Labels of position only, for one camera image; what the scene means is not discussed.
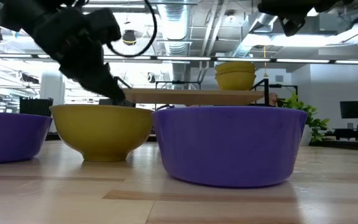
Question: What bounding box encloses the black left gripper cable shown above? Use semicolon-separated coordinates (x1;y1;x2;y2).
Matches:
106;0;158;58

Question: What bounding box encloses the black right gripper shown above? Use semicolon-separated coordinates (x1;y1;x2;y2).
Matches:
257;0;310;37

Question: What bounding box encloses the wooden shelf with black legs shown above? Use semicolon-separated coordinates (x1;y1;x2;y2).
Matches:
113;77;270;108

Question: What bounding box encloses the black computer monitor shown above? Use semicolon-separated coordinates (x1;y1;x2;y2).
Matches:
339;100;358;119
99;98;136;108

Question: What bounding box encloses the black aluminium table frame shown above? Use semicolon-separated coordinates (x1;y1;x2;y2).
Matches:
155;80;298;108

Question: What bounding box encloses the black cabinet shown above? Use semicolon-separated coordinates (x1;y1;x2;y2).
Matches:
19;97;54;118

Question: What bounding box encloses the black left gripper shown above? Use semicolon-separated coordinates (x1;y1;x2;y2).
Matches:
32;8;126;102

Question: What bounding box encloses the small potted green plant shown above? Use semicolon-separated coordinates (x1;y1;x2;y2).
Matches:
280;92;331;147

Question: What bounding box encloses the person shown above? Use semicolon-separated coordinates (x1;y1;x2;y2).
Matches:
268;91;280;107

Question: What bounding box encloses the dark office desk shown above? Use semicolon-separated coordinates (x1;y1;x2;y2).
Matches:
333;127;358;141

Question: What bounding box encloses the blue plastic bowl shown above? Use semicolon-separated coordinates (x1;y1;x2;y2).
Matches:
152;105;308;189
0;111;53;166

